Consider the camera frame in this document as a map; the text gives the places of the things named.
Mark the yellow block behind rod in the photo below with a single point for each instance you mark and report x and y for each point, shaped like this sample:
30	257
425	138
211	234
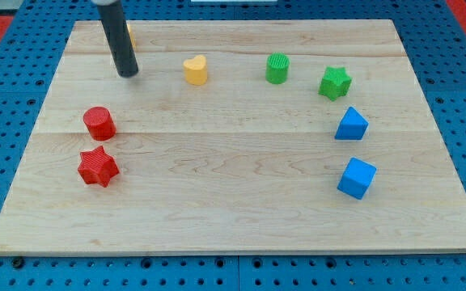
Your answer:
131	36

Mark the blue triangle block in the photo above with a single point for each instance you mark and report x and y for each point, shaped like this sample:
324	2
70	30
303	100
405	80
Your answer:
352	126

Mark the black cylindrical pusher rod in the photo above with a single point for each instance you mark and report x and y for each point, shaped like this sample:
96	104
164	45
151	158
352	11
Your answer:
112	18

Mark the green star block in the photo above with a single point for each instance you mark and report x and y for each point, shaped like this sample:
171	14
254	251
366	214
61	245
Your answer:
335	83

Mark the wooden board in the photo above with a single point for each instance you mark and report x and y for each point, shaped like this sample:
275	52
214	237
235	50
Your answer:
237	166

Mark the red cylinder block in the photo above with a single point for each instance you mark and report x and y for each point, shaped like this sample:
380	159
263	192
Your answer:
99	123

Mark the red star block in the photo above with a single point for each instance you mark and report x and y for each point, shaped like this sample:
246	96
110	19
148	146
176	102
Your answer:
97	167

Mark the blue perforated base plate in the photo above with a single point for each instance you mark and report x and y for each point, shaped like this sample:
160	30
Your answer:
31	49

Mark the green cylinder block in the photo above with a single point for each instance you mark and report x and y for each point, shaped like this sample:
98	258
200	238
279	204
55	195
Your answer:
277	66

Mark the yellow heart block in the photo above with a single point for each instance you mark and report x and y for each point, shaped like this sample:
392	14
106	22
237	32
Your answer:
195	70

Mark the blue cube block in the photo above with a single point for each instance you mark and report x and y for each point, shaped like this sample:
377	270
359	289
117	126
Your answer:
356	178

